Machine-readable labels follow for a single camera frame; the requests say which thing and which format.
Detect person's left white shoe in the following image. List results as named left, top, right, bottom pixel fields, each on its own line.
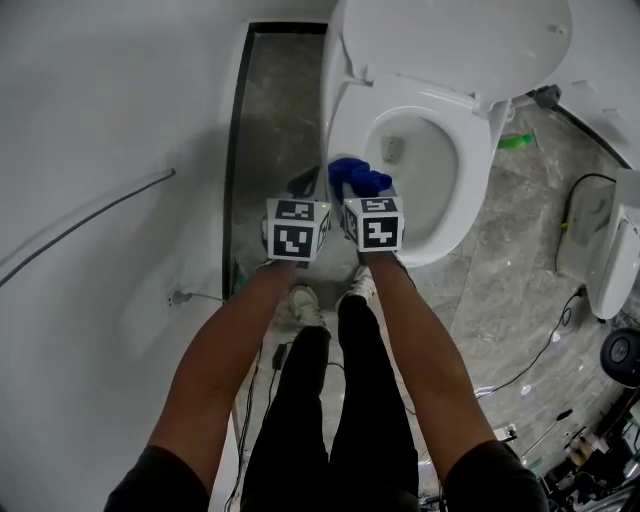
left=289, top=284, right=329, bottom=332

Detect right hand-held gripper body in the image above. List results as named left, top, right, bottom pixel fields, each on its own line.
left=331, top=178, right=405, bottom=253

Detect person's white shoe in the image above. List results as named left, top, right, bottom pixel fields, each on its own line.
left=334, top=264, right=379, bottom=314
left=289, top=284, right=329, bottom=332

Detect person's black trousers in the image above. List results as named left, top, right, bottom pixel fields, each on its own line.
left=239, top=294, right=422, bottom=512

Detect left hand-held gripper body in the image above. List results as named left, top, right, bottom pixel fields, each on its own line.
left=262, top=188, right=332, bottom=263

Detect black round stool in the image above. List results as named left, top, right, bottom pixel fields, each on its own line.
left=598, top=327, right=640, bottom=390

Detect person's left black sleeve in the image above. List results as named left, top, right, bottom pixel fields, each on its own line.
left=102, top=444, right=212, bottom=512

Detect person's black sleeve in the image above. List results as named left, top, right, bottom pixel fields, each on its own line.
left=441, top=439, right=551, bottom=512
left=102, top=444, right=212, bottom=512

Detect person's right white shoe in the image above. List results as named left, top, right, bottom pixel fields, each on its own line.
left=334, top=264, right=379, bottom=314

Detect grey wall cable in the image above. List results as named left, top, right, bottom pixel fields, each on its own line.
left=0, top=168, right=178, bottom=289

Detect green bottle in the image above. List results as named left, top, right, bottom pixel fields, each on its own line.
left=496, top=132, right=537, bottom=152

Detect blue cloth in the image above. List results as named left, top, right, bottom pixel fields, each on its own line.
left=327, top=157, right=394, bottom=199

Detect person's right black sleeve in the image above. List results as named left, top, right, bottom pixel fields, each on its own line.
left=441, top=439, right=551, bottom=512

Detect pile of dark tools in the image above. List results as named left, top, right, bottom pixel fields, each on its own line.
left=492, top=384, right=640, bottom=512

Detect long black floor cable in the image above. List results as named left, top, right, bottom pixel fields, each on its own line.
left=473, top=285, right=587, bottom=401

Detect white toilet lid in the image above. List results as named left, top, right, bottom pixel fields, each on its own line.
left=341, top=0, right=575, bottom=97

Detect person's right forearm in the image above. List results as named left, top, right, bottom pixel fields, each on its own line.
left=356, top=248, right=502, bottom=484

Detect person's left forearm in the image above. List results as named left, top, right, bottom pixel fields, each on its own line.
left=146, top=258, right=302, bottom=482

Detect black threshold strip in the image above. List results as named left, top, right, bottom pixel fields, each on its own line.
left=221, top=19, right=331, bottom=302

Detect black cable with yellow tag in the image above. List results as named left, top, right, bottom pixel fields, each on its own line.
left=553, top=172, right=617, bottom=275

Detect white wall socket with plug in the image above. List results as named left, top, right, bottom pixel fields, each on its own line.
left=164, top=288, right=193, bottom=314

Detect grey block in toilet bowl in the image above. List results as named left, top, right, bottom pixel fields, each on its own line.
left=381, top=134, right=405, bottom=162

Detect white toilet seat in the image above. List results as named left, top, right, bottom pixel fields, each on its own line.
left=333, top=74, right=495, bottom=267

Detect white toilet bowl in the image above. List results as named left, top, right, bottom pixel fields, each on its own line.
left=319, top=0, right=517, bottom=269

